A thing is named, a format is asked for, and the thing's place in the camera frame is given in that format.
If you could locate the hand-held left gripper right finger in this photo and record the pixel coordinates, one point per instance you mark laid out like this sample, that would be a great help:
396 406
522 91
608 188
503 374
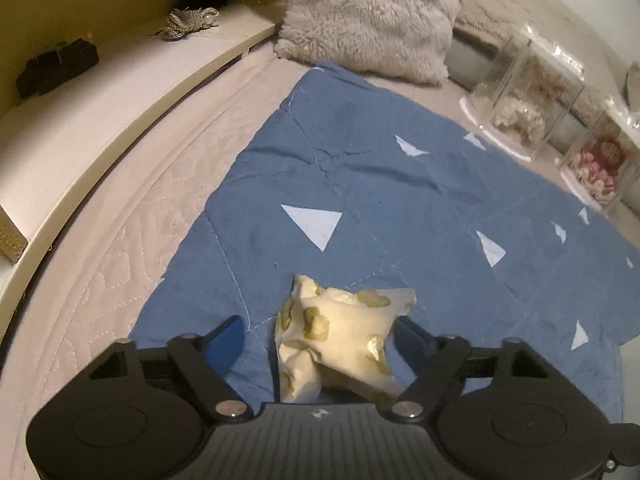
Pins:
412 342

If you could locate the grey sofa cushion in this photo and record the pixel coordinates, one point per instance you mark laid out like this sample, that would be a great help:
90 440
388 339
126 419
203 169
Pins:
470 65

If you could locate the gold textured block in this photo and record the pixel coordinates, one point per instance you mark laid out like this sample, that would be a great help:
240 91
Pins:
10 237

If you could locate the cream cloth with green print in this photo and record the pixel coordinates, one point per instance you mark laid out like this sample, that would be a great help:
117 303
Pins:
340 325

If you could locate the fluffy beige pillow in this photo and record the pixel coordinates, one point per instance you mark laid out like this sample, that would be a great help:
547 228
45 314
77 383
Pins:
370 10

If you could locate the red dressed doll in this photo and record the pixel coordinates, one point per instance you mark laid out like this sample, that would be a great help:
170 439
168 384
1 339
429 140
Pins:
595 170

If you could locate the blue cloth with white triangles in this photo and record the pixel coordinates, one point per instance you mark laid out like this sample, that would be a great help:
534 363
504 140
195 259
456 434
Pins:
375 185

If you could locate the large beige plush cushion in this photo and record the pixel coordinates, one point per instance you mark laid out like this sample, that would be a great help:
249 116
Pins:
485 10

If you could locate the wooden bedside shelf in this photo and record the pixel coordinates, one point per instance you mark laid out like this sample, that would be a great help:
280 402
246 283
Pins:
100 110

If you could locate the clear display case red doll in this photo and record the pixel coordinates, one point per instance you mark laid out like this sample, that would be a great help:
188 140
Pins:
615 125

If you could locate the clear display case cream doll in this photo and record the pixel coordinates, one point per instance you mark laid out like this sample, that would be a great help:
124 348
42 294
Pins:
500 85

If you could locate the black object on shelf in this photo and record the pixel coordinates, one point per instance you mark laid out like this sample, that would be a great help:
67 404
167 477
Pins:
55 67

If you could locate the beige quilted mattress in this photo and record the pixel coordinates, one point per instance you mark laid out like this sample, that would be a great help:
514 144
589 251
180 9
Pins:
150 210

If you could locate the cream dressed doll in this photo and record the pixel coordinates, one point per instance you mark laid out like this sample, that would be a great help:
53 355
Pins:
515 117

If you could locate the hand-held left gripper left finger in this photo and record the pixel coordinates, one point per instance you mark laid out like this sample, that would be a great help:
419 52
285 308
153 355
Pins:
227 345

